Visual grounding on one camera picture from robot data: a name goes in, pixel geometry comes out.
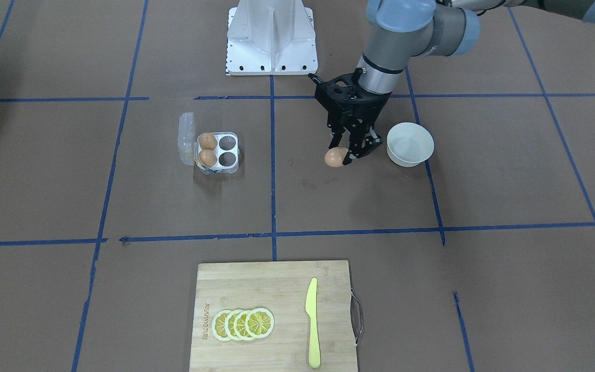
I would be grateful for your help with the brown egg in box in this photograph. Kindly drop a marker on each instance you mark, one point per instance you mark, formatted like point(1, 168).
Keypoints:
point(207, 141)
point(207, 158)

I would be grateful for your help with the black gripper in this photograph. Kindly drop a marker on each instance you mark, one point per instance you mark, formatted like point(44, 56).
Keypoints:
point(373, 109)

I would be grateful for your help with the white round bowl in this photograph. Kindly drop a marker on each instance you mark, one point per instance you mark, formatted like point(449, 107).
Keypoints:
point(409, 144)

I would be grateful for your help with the brown egg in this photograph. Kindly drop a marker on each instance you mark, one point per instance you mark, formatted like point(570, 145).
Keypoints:
point(207, 158)
point(207, 141)
point(335, 156)

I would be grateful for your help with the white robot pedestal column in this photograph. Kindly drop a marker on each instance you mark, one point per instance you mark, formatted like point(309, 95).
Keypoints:
point(271, 38)

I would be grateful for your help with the lemon slice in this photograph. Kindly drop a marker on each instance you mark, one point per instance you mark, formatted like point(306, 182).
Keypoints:
point(219, 326)
point(240, 325)
point(230, 325)
point(259, 322)

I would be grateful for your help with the wooden cutting board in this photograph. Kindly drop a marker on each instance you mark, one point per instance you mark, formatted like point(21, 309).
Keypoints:
point(281, 287)

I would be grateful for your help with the clear plastic egg box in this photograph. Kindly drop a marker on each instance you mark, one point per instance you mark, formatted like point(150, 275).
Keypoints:
point(227, 151)

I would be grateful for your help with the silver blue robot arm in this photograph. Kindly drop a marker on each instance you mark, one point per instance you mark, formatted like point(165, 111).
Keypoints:
point(401, 30)

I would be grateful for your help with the yellow plastic knife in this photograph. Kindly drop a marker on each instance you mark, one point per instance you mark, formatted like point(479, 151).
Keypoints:
point(314, 355)

